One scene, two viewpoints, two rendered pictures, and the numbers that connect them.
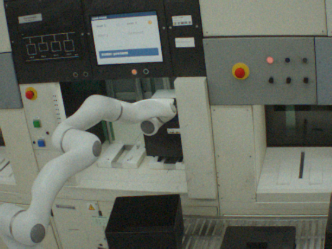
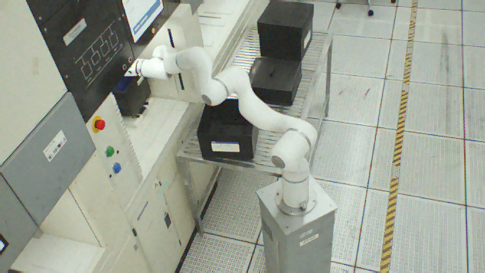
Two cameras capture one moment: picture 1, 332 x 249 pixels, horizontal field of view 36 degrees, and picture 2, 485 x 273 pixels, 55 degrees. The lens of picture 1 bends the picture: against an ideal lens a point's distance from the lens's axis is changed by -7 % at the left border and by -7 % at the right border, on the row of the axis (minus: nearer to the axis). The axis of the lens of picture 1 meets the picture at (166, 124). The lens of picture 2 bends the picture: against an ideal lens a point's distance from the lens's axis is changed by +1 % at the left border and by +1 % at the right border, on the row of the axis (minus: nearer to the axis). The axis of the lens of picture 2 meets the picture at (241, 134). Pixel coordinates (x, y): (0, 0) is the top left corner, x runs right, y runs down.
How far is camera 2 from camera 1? 250 cm
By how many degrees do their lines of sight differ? 71
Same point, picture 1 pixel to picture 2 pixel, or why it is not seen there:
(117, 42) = (140, 9)
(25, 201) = (116, 254)
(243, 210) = not seen: hidden behind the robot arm
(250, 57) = not seen: outside the picture
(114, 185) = (154, 149)
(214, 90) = not seen: hidden behind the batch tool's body
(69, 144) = (234, 83)
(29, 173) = (114, 216)
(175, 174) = (155, 111)
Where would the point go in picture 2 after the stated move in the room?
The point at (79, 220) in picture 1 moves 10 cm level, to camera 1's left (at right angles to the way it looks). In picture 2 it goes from (151, 209) to (149, 227)
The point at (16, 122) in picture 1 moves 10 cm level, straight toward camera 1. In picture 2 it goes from (93, 172) to (119, 165)
